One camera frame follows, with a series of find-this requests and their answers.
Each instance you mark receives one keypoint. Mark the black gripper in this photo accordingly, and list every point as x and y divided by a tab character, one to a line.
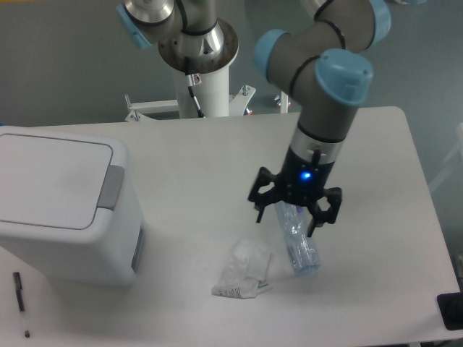
298	183

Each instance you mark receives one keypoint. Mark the white push-lid trash can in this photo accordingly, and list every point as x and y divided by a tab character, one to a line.
68	205

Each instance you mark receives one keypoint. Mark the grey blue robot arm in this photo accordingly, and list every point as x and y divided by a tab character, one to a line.
321	68

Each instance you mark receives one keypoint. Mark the clear plastic water bottle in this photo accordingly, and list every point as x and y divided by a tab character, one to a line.
302	251

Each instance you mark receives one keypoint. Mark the crumpled white plastic wrapper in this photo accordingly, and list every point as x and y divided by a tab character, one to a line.
244	273

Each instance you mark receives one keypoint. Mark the black device at table edge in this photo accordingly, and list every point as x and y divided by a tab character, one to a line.
450	306

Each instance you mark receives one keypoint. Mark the black pen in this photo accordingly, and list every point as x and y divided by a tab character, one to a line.
21	304

